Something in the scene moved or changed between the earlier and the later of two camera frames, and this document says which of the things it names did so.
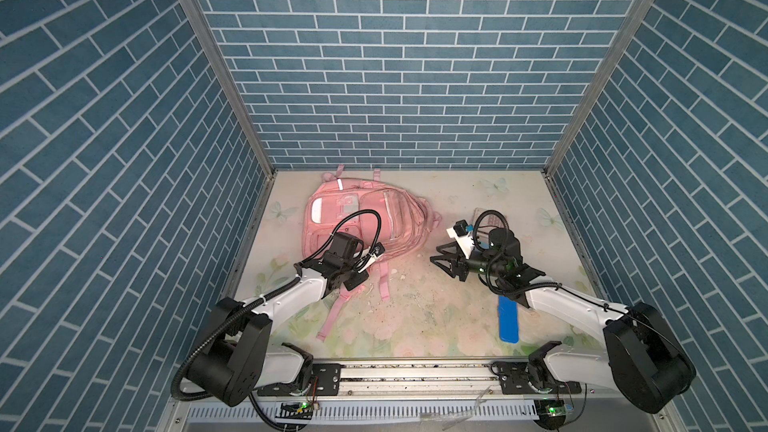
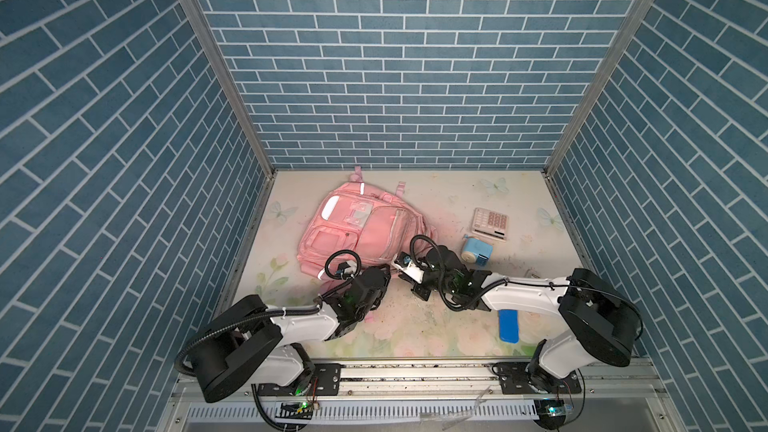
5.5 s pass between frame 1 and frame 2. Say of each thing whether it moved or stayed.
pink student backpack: moved
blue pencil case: stayed
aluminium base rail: stayed
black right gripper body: moved
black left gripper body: moved
